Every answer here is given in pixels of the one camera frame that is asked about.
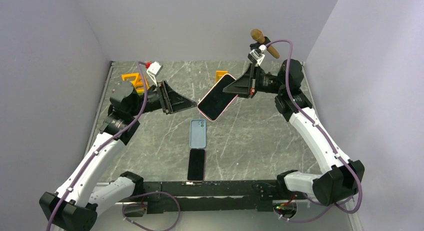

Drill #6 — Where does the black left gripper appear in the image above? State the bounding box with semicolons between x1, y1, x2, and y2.
129;79;198;117

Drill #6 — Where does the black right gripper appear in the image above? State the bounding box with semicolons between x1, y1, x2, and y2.
223;63;286;98

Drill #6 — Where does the pink cased phone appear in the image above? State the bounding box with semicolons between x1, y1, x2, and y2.
197;73;238;122

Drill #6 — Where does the light blue phone case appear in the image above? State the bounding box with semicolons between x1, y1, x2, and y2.
189;119;207;149

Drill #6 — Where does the purple smartphone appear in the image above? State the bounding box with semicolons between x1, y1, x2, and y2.
187;149;206;182

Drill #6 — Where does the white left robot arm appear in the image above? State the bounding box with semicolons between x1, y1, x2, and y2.
39;80;197;231

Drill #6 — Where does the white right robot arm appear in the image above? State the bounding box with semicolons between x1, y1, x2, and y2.
223;59;365;206

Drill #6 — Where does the orange toy window block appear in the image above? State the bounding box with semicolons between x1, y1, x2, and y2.
215;70;228;83

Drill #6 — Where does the black microphone stand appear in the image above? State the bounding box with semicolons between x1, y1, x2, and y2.
247;36;271;67

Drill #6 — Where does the brown wooden microphone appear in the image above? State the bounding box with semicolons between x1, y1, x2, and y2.
249;28;280;59

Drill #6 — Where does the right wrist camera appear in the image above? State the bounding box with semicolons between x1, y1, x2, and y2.
247;44;267;67

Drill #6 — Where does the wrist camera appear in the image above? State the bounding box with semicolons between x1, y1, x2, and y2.
247;44;267;67
145;61;163;86

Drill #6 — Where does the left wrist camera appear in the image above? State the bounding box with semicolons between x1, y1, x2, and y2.
145;61;163;86

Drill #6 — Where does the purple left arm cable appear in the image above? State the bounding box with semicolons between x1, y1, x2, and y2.
45;60;181;231

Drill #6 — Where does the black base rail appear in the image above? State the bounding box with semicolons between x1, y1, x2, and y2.
109;179;309;214

